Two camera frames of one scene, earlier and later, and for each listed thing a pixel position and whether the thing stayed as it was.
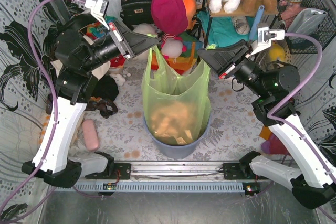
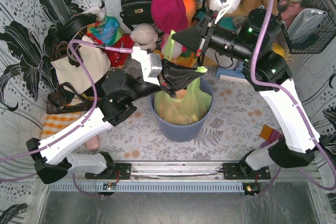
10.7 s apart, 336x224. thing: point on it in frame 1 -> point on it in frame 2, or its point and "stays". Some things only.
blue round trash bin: x=176 y=151 -> x=180 y=132
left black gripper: x=122 y=43 -> x=165 y=84
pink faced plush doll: x=171 y=46 stays
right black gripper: x=237 y=61 -> x=203 y=42
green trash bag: x=177 y=105 -> x=168 y=51
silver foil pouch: x=305 y=20 stays
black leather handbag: x=136 y=10 stays
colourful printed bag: x=96 y=30 stays
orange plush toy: x=190 y=4 stays
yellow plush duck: x=276 y=53 stays
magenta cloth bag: x=169 y=12 stays
